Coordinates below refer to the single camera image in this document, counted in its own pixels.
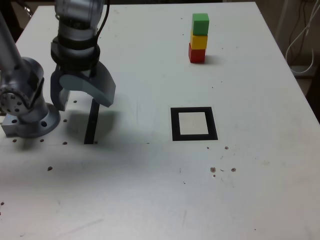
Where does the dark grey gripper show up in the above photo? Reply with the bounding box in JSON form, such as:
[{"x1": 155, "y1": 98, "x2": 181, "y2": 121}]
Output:
[{"x1": 49, "y1": 61, "x2": 117, "y2": 112}]

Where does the red cube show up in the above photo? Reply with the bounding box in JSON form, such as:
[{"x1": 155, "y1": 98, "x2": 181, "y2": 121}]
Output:
[{"x1": 188, "y1": 42, "x2": 207, "y2": 64}]

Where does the yellow cube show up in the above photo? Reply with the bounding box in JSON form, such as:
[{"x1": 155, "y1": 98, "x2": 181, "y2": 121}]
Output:
[{"x1": 189, "y1": 29, "x2": 209, "y2": 50}]

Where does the green cube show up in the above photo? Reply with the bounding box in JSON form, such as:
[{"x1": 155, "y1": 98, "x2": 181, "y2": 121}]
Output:
[{"x1": 191, "y1": 13, "x2": 210, "y2": 36}]

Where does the black tape square outline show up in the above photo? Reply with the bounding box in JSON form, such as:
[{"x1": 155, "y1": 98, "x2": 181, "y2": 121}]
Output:
[{"x1": 170, "y1": 106, "x2": 219, "y2": 142}]

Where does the black tape strip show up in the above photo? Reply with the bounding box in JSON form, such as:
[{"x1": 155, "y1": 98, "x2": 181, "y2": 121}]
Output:
[{"x1": 83, "y1": 98, "x2": 101, "y2": 145}]

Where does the white cable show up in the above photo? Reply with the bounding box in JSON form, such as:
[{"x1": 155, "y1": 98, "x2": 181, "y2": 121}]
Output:
[
  {"x1": 285, "y1": 0, "x2": 320, "y2": 63},
  {"x1": 291, "y1": 47, "x2": 315, "y2": 75}
]

